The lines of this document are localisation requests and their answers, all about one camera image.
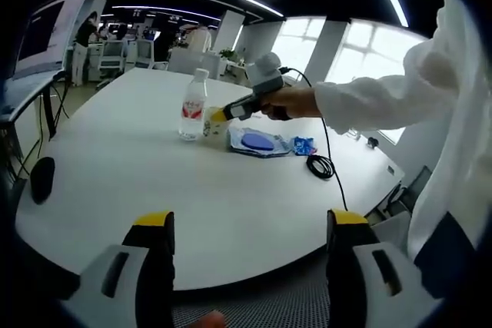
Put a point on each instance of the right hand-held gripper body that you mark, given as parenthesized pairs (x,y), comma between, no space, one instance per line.
(267,74)

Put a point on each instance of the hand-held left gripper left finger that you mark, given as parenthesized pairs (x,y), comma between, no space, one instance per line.
(153,266)

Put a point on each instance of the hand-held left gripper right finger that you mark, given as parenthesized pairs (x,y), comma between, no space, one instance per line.
(346,266)

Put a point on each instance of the printed paper cup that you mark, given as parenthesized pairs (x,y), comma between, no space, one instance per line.
(213,130)

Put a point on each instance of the clear water bottle red label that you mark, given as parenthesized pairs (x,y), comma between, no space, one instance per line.
(192,113)

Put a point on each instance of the blue and clear tissue packet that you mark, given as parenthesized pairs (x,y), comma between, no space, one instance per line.
(303,145)

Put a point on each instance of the black oval object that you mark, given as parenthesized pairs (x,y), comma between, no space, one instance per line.
(42,182)

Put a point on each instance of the person's right hand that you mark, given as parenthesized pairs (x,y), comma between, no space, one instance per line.
(296,101)

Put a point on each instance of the person's left hand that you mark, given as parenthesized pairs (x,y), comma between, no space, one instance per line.
(211,320)

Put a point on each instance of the potted green plant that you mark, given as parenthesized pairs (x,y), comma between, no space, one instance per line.
(228,54)

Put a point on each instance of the white table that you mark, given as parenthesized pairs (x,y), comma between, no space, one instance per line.
(192,197)

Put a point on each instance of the white office chair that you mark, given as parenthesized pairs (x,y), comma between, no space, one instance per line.
(114,55)
(146,53)

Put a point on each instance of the small black object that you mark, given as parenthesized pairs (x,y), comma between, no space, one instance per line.
(373,142)

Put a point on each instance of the person's white jacket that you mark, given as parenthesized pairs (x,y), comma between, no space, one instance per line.
(461,151)

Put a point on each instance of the large monitor screen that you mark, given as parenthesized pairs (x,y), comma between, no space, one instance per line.
(46,36)

